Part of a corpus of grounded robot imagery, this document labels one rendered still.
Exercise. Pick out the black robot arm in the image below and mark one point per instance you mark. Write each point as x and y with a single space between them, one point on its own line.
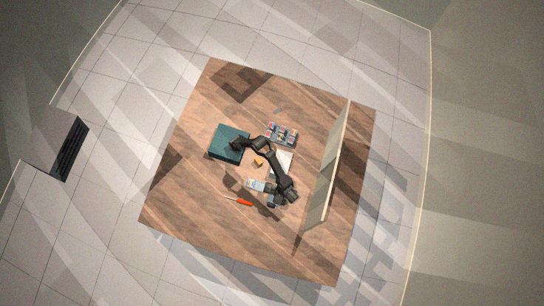
284 183

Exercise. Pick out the brown block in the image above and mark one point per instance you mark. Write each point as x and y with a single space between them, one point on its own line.
258 161

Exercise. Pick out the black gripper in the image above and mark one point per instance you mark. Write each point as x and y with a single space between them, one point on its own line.
271 189

